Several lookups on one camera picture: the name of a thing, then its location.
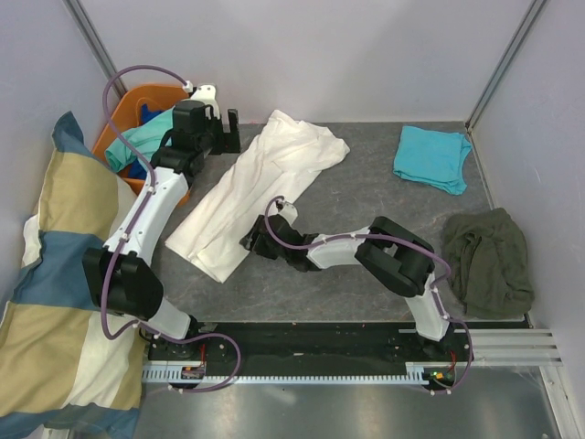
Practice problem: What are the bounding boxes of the dark blue t shirt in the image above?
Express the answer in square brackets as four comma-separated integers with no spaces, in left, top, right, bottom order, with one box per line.
[139,103,164,125]

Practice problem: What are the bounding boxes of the folded turquoise t shirt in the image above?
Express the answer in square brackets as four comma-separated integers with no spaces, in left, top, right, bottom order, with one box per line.
[393,125,472,196]

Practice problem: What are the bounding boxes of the left aluminium corner post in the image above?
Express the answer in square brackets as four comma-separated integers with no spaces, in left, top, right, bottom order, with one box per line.
[62,0,118,80]

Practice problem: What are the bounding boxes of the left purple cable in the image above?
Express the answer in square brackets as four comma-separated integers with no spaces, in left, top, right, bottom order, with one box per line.
[99,66,242,393]

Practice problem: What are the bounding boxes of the white t shirt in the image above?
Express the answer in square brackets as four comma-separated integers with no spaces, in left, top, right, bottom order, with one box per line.
[165,110,350,284]

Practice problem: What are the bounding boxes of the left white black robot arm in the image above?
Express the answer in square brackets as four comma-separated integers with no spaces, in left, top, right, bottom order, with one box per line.
[82,97,241,359]

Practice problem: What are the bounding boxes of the mint green t shirt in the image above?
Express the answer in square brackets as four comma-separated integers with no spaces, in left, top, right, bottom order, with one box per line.
[104,109,173,172]

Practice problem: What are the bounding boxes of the blue beige checkered pillow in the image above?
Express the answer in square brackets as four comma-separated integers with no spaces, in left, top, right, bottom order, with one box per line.
[1,112,144,438]

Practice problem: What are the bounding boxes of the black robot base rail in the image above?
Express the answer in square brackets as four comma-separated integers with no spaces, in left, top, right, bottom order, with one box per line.
[148,322,473,373]

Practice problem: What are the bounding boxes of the aluminium extrusion rails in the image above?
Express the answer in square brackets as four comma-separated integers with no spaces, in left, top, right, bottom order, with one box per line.
[471,328,562,367]

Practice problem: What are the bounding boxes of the orange plastic basket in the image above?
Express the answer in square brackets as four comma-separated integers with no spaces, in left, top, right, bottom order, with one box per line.
[92,83,187,196]

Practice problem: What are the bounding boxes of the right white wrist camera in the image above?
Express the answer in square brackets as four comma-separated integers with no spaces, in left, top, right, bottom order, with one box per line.
[274,197,298,225]

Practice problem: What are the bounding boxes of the right aluminium corner post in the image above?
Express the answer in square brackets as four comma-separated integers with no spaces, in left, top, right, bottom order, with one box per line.
[464,0,548,134]

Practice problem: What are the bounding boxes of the olive green t shirt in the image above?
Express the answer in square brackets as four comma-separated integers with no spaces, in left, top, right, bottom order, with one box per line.
[442,208,535,320]

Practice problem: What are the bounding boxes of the white slotted cable duct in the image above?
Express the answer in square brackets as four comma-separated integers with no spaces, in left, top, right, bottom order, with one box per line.
[141,361,449,385]

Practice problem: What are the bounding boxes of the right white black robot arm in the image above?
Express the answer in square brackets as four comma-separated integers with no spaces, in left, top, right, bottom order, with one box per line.
[239,214,452,360]

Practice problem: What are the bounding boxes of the aluminium corner post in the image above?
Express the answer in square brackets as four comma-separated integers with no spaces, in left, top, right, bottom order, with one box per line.
[62,0,118,80]
[464,0,548,134]

